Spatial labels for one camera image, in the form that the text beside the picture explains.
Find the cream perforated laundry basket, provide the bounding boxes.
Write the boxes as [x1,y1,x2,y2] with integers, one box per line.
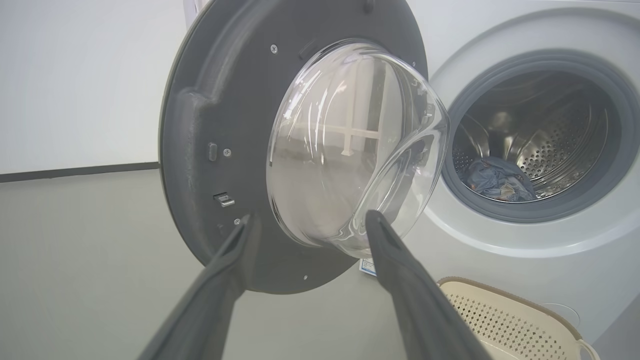
[437,276,601,360]

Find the white front-load washing machine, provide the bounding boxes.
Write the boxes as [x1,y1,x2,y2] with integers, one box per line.
[182,0,640,346]

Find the blue denim garment orange patches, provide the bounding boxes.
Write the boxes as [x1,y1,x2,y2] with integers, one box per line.
[462,156,538,203]

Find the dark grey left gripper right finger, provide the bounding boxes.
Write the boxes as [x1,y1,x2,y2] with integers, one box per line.
[365,210,493,360]

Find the round black washing machine door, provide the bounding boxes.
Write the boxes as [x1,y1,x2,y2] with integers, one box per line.
[159,0,451,295]

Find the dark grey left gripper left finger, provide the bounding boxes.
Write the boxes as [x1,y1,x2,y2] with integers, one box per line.
[137,215,261,360]

